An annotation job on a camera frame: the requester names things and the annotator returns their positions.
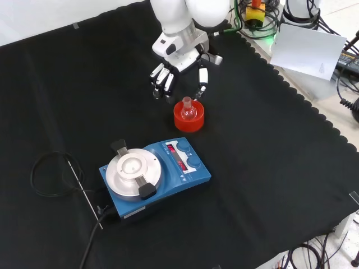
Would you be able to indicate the black power adapter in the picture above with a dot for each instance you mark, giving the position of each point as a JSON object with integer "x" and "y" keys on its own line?
{"x": 349, "y": 60}

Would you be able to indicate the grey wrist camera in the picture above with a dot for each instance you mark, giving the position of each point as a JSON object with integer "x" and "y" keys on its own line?
{"x": 216, "y": 59}

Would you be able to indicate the black bench cloth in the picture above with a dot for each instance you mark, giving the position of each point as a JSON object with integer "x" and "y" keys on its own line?
{"x": 252, "y": 168}

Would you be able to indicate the thin metal probe rod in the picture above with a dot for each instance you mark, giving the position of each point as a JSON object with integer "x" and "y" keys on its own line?
{"x": 84, "y": 193}

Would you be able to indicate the clear cloth clip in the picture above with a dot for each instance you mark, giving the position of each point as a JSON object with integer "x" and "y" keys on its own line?
{"x": 355, "y": 197}
{"x": 75, "y": 25}

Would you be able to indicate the clear round-bottom flask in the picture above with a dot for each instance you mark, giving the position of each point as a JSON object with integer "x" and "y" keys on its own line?
{"x": 188, "y": 113}

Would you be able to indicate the heater with blue base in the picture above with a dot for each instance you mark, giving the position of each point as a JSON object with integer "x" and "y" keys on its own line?
{"x": 179, "y": 182}

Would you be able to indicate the yellow stop button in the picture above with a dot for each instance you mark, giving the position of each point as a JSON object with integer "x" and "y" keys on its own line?
{"x": 255, "y": 14}

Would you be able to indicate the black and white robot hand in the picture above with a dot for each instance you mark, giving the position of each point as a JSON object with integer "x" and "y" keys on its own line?
{"x": 183, "y": 60}

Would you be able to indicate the pale board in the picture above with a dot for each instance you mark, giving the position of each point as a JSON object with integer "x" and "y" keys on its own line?
{"x": 305, "y": 50}

